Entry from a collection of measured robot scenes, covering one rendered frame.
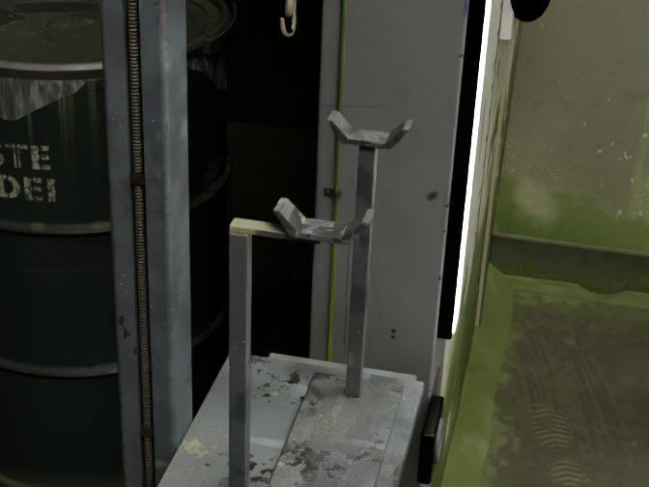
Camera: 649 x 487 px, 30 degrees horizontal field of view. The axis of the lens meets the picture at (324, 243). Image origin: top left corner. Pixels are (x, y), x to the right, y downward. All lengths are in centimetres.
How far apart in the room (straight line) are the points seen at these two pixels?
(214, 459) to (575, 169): 198
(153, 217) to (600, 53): 215
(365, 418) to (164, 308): 26
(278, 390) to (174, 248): 26
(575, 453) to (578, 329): 49
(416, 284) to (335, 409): 41
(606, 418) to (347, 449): 147
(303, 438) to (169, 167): 33
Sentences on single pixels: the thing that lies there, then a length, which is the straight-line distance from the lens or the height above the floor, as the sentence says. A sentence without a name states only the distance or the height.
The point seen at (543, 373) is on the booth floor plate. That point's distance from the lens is 276.
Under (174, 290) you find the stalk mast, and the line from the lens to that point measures 115.
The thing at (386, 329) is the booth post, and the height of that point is 65.
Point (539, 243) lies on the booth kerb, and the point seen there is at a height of 16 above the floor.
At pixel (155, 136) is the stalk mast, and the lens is 107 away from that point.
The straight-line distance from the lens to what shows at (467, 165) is 158.
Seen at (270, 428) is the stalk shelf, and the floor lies 79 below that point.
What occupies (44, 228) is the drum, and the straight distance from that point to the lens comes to 210.
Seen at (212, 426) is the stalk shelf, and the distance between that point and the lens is 127.
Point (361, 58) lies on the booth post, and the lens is 153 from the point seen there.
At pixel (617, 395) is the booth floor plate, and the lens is 273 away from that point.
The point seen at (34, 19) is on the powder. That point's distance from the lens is 227.
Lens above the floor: 155
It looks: 28 degrees down
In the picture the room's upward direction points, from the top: 2 degrees clockwise
